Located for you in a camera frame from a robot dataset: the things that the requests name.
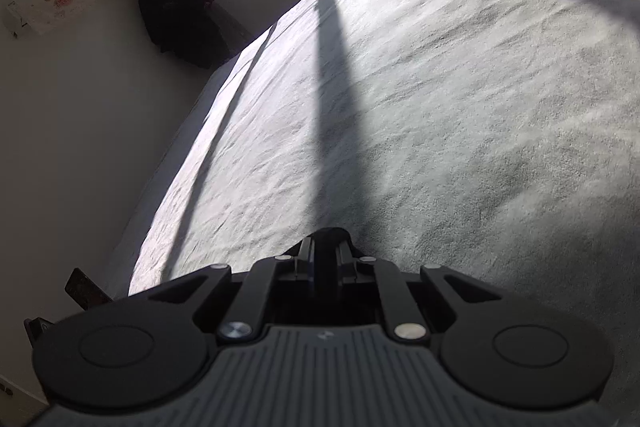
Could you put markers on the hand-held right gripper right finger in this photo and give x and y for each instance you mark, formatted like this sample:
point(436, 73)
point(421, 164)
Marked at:
point(346, 257)

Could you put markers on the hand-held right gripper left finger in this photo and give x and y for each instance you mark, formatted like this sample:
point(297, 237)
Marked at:
point(303, 257)

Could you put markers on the black t-shirt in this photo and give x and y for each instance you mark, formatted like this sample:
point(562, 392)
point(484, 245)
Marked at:
point(327, 257)

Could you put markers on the dark hanging clothes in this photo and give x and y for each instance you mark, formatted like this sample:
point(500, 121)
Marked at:
point(175, 17)

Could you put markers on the black smartphone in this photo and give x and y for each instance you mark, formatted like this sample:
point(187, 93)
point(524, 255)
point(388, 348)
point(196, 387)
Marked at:
point(87, 289)

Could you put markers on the small dark object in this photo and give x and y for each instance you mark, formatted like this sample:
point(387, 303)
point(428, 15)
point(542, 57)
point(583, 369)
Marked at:
point(36, 332)

